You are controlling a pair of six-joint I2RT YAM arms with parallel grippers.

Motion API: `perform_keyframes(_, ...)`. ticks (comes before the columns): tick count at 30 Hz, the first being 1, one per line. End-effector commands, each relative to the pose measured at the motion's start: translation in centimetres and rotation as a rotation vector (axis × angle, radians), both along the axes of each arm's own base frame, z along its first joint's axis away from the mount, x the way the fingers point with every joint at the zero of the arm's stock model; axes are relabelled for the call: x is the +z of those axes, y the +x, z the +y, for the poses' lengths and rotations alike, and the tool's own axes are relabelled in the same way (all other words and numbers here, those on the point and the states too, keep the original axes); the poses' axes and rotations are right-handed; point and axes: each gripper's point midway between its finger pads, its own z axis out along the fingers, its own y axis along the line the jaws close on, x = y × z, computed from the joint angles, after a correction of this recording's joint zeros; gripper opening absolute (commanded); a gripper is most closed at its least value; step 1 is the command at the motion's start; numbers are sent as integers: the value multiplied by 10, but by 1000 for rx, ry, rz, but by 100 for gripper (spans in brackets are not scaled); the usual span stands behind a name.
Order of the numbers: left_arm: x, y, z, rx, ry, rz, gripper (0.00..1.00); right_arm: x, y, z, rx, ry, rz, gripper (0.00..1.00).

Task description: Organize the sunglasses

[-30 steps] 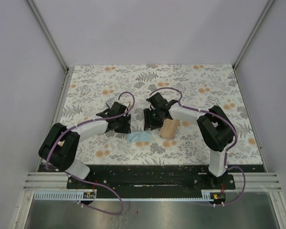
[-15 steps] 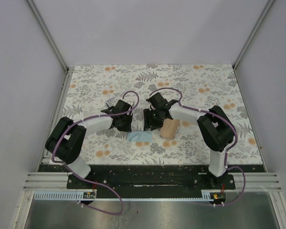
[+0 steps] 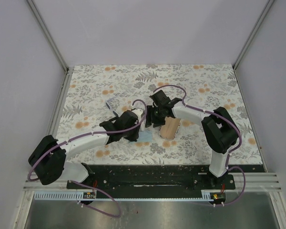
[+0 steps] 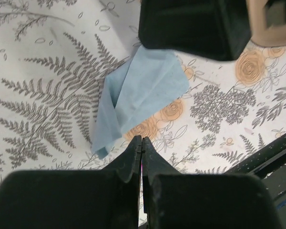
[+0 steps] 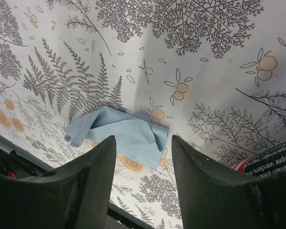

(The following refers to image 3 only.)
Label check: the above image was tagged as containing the aluminium frame post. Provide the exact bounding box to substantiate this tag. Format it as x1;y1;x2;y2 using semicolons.
25;0;69;73
232;0;276;72

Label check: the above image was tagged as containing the floral pattern table mat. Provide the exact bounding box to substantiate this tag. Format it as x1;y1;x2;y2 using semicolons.
56;64;262;165

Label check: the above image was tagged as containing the light blue cleaning cloth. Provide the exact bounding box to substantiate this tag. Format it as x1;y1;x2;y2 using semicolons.
130;130;153;144

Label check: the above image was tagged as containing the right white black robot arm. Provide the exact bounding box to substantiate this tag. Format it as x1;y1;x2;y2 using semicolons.
145;90;242;189

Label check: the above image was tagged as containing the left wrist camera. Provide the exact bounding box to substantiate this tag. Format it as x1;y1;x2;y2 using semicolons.
132;108;145;132

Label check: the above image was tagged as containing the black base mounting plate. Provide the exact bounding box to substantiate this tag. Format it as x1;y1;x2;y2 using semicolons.
66;164;236;198

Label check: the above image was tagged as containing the right aluminium frame post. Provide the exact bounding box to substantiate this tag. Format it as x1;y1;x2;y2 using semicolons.
232;0;276;72

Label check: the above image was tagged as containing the white slotted cable duct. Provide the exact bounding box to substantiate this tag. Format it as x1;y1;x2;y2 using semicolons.
34;191;213;202

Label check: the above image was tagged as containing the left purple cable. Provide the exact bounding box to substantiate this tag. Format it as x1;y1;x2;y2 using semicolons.
28;99;148;218

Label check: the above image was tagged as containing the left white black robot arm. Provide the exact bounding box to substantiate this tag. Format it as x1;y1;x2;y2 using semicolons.
28;108;145;188

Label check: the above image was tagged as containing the left aluminium frame post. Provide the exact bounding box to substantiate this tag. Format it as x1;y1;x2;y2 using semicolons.
25;0;69;73

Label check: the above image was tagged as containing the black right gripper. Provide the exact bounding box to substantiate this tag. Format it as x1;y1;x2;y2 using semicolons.
145;105;166;128

